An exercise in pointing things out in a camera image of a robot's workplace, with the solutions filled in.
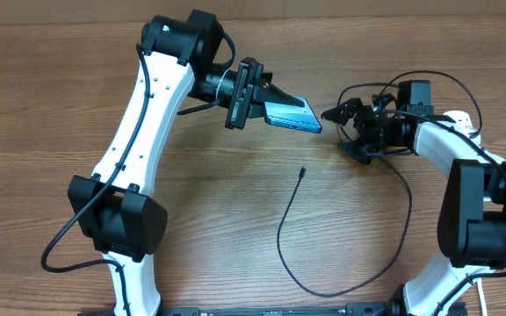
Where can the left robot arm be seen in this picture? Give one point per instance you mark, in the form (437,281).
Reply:
(114,206)

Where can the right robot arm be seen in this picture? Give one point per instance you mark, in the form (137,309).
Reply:
(471,227)

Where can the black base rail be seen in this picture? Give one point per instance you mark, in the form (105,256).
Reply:
(351,309)

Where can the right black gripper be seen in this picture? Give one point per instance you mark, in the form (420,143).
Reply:
(366,151)

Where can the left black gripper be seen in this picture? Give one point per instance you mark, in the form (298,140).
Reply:
(249,82)

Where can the white power strip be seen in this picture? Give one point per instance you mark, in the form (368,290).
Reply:
(465,125)

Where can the Samsung Galaxy smartphone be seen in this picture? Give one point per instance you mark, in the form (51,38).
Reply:
(292,117)

